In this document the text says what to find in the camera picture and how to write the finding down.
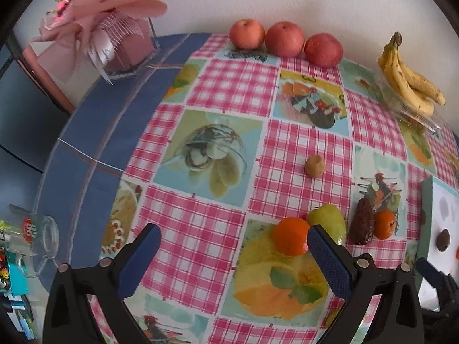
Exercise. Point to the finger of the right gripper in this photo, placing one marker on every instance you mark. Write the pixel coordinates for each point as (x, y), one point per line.
(433, 276)

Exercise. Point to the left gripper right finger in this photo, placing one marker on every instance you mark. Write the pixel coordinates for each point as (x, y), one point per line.
(356, 280)

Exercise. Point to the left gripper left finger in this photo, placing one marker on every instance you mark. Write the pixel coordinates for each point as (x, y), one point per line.
(69, 318)

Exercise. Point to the small dark dried date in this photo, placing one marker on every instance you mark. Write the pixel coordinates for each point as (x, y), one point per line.
(443, 240)

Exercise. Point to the green jujube fruit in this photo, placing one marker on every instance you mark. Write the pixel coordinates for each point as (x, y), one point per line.
(329, 217)

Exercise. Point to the small brown longan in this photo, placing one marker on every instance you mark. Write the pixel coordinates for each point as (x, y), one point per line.
(315, 166)

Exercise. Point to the white tray teal rim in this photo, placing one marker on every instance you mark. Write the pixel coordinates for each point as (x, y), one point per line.
(439, 210)

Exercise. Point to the glass mug red logo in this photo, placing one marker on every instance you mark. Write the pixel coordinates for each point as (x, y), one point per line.
(33, 238)

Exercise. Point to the clear plastic fruit container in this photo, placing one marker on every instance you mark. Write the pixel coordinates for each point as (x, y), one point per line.
(399, 108)

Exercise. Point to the upper yellow banana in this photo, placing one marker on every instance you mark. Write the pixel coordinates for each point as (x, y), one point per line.
(415, 88)

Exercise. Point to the yellow banana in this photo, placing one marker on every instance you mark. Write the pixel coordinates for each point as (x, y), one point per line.
(415, 88)
(382, 63)

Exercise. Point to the lower yellow banana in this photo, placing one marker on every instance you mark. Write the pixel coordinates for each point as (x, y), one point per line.
(382, 63)

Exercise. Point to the checkered fruit-print tablecloth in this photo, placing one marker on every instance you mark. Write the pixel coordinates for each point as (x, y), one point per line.
(222, 160)

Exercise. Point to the large red apple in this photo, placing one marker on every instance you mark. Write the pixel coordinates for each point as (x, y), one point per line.
(323, 50)

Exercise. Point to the middle red apple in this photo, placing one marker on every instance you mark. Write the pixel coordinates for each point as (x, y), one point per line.
(284, 39)

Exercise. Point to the small pale red apple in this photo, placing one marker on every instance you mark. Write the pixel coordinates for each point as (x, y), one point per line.
(247, 34)

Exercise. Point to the pink flower bouquet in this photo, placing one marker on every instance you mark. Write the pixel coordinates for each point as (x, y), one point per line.
(79, 30)

